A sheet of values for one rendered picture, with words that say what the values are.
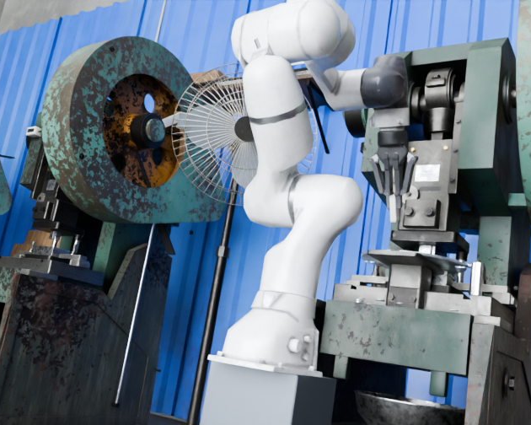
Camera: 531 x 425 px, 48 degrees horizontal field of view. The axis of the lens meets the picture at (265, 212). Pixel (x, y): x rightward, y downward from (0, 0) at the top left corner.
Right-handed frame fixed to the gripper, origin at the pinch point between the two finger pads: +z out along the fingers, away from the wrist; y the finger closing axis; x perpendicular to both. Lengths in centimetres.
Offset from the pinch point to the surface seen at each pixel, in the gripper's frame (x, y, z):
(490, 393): -17.3, 27.1, 38.3
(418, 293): 3.1, 4.7, 23.5
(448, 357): -9.0, 15.8, 34.8
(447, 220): 21.5, 7.6, 6.7
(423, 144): 31.4, -1.9, -14.7
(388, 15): 197, -73, -82
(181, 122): 35, -99, -27
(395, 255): -3.9, 1.3, 11.8
